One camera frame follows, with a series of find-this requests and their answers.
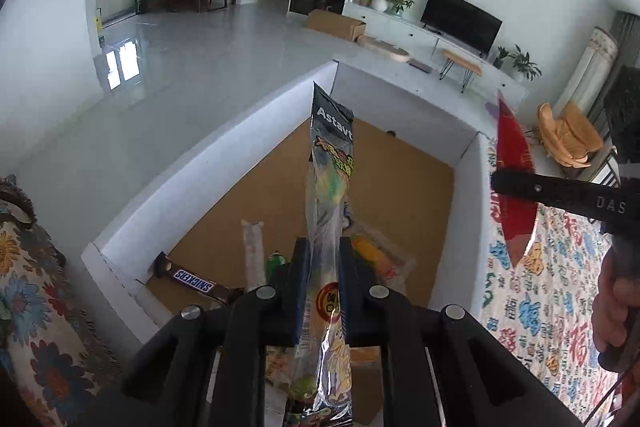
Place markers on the covered standing air conditioner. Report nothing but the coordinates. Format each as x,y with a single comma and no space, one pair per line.
590,67

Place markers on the red snack packet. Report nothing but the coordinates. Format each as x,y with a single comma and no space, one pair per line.
515,147

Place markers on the orange lounge chair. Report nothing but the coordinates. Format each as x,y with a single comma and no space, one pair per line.
575,132

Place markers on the white cardboard box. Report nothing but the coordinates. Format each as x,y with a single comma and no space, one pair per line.
215,177

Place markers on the grey floor mat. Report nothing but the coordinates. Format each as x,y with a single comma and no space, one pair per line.
420,66

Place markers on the grey curtain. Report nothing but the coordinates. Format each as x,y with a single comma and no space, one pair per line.
627,32

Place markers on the brown cardboard box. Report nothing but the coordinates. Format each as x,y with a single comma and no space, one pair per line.
335,24

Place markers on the small potted plant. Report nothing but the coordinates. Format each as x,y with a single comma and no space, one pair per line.
500,55

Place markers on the green potted plant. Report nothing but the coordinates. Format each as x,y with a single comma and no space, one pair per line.
398,1

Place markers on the clear tube snack packet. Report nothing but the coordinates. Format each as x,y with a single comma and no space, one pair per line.
252,252

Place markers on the person's right hand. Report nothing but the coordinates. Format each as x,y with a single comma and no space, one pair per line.
612,307

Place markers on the round white vase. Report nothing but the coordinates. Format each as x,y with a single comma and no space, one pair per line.
378,5

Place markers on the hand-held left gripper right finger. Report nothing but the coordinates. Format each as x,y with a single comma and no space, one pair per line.
345,292

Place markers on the yellow floor sign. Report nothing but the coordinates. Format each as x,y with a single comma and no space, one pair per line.
98,26

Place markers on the white television cabinet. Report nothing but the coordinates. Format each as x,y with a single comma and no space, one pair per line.
400,29

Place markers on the orange snack packet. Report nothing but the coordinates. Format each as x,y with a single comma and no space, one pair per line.
377,257

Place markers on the round wooden board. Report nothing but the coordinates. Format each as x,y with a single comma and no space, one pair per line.
385,48

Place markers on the long black-topped candy packet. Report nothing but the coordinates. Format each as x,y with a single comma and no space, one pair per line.
327,187

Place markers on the pale yellow snack packet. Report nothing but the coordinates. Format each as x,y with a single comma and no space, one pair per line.
277,364

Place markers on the leafy plant in white pot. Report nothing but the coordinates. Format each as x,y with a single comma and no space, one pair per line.
524,64

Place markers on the printed woven blanket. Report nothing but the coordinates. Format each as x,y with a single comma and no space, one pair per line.
540,317

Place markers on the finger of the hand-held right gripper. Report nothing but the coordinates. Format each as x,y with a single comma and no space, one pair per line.
545,192

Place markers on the wooden bench with metal legs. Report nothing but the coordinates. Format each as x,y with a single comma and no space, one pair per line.
460,58

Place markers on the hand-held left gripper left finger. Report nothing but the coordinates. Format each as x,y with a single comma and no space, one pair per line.
301,287

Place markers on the brown chocolate bar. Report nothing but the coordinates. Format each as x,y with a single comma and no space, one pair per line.
192,279

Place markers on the green sausage packet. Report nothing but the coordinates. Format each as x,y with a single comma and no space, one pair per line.
275,263

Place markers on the floral patterned cloth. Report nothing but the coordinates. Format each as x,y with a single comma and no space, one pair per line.
35,307

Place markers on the black flat television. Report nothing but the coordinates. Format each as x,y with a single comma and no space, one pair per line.
462,19

